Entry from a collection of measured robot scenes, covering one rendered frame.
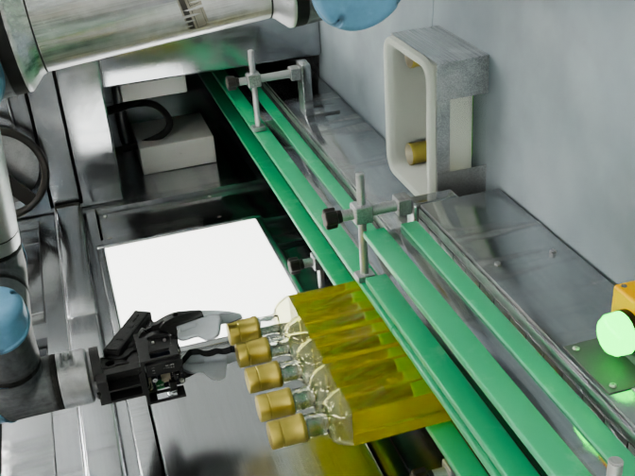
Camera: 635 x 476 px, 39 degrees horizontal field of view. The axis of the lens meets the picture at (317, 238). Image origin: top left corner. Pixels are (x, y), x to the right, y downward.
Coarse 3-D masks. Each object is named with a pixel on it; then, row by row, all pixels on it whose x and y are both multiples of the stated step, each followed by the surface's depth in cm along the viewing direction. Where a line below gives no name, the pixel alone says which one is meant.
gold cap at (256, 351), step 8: (264, 336) 123; (240, 344) 121; (248, 344) 121; (256, 344) 121; (264, 344) 121; (240, 352) 120; (248, 352) 120; (256, 352) 120; (264, 352) 121; (240, 360) 120; (248, 360) 120; (256, 360) 121; (264, 360) 121
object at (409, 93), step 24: (384, 48) 135; (408, 48) 127; (384, 72) 138; (408, 72) 137; (432, 72) 121; (408, 96) 139; (432, 96) 123; (408, 120) 141; (432, 120) 124; (432, 144) 126; (408, 168) 141; (432, 168) 128; (432, 192) 129
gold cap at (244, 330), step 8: (240, 320) 126; (248, 320) 126; (256, 320) 126; (232, 328) 125; (240, 328) 125; (248, 328) 126; (256, 328) 126; (232, 336) 125; (240, 336) 125; (248, 336) 126; (256, 336) 126; (232, 344) 126
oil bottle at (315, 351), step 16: (320, 336) 120; (336, 336) 119; (352, 336) 119; (368, 336) 119; (384, 336) 119; (304, 352) 117; (320, 352) 116; (336, 352) 116; (352, 352) 116; (368, 352) 117; (304, 368) 116; (304, 384) 118
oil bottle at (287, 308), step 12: (324, 288) 130; (336, 288) 130; (348, 288) 130; (360, 288) 130; (288, 300) 128; (300, 300) 128; (312, 300) 128; (324, 300) 127; (336, 300) 127; (348, 300) 127; (360, 300) 127; (276, 312) 127; (288, 312) 126; (300, 312) 126
